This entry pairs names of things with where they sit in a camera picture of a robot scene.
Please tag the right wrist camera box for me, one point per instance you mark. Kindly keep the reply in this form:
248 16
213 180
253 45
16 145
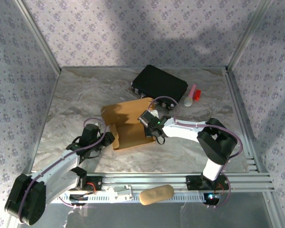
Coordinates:
147 118

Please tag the red rectangular block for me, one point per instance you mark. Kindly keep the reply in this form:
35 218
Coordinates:
198 94

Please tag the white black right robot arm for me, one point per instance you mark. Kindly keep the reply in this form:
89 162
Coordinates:
185 131

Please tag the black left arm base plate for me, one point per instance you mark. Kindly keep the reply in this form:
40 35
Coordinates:
92 184

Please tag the aluminium corner post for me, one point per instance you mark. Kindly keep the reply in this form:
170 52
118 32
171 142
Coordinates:
249 33
38 35

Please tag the aluminium side rail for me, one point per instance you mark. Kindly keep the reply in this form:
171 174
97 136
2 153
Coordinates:
242 123
41 121

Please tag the aluminium front rail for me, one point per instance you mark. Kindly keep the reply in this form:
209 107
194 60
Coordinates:
156 180

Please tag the black hard case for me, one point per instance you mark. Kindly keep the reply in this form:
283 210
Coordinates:
160 83

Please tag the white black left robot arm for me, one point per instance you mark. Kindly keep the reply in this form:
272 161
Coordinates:
54 171

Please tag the tan bread roll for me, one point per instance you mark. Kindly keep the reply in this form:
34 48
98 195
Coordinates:
156 194

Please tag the white plastic bracket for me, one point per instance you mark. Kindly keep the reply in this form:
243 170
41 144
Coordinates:
120 192

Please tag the brown cardboard box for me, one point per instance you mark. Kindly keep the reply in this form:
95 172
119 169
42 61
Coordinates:
130 137

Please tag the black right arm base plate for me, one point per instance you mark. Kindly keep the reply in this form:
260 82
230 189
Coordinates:
194 183

